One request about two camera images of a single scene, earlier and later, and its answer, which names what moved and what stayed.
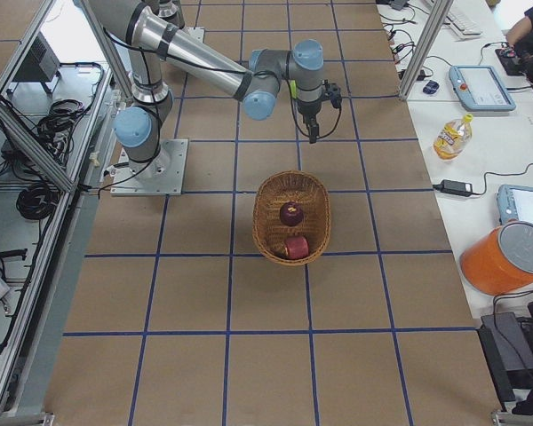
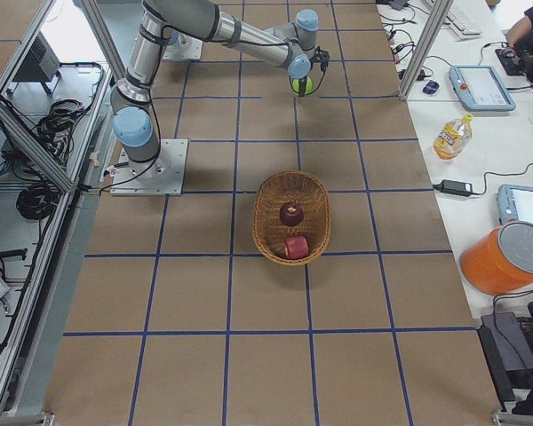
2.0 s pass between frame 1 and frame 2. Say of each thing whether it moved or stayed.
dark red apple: stayed
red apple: stayed
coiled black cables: stayed
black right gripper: moved
